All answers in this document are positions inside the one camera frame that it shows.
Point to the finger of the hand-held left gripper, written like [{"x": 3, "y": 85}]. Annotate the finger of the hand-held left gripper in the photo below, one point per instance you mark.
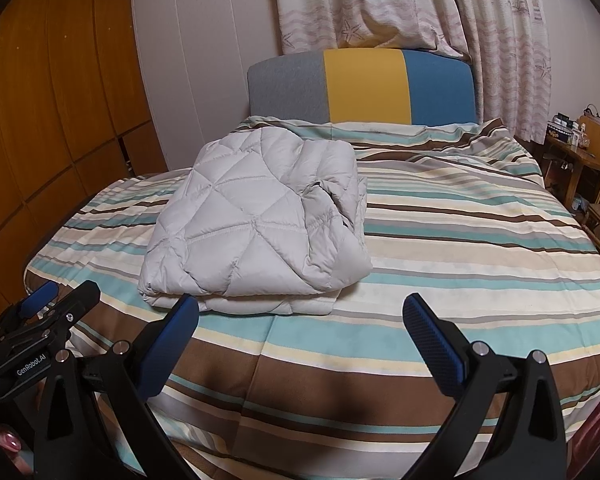
[
  {"x": 40, "y": 297},
  {"x": 72, "y": 310}
]

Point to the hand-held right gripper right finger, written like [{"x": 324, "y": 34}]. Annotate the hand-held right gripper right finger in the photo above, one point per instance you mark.
[{"x": 432, "y": 345}]

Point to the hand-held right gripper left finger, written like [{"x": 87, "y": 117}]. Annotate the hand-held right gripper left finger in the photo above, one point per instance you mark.
[{"x": 172, "y": 340}]

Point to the light grey quilted jacket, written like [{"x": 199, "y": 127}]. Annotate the light grey quilted jacket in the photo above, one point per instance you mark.
[{"x": 250, "y": 220}]

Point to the person's left hand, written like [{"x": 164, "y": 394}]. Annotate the person's left hand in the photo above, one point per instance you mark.
[{"x": 10, "y": 445}]

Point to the striped bed blanket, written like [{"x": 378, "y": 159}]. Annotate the striped bed blanket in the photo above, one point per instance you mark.
[{"x": 455, "y": 260}]

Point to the wooden wardrobe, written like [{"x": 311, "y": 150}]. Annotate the wooden wardrobe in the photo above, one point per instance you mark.
[{"x": 55, "y": 110}]

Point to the wooden desk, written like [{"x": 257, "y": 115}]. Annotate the wooden desk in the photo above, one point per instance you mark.
[{"x": 570, "y": 170}]

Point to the pile of small boxes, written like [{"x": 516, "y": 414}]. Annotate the pile of small boxes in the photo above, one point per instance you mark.
[{"x": 565, "y": 130}]

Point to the grey yellow blue headboard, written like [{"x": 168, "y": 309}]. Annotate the grey yellow blue headboard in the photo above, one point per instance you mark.
[{"x": 365, "y": 85}]

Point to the white ship print curtain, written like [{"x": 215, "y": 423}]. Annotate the white ship print curtain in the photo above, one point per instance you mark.
[{"x": 380, "y": 0}]

